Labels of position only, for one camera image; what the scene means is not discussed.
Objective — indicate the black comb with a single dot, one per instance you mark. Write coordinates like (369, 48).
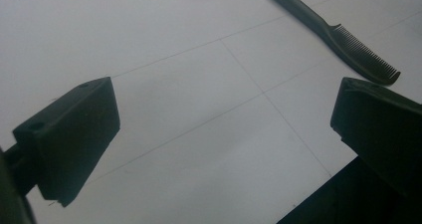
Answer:
(345, 44)

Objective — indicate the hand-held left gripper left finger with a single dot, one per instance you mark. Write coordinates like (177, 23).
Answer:
(71, 141)

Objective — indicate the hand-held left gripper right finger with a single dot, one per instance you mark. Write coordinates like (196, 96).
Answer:
(381, 127)

